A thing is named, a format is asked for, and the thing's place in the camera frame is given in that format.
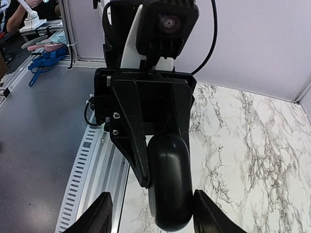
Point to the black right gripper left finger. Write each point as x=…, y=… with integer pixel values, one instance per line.
x=97, y=218

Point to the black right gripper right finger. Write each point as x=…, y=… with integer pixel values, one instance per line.
x=208, y=217

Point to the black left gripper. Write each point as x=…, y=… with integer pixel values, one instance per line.
x=140, y=103

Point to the black earbud charging case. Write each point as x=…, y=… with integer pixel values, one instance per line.
x=170, y=193

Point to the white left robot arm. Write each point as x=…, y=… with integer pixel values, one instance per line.
x=120, y=23

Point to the blue plastic tool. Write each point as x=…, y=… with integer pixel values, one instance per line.
x=45, y=62

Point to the aluminium front rail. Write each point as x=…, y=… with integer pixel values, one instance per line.
x=98, y=167

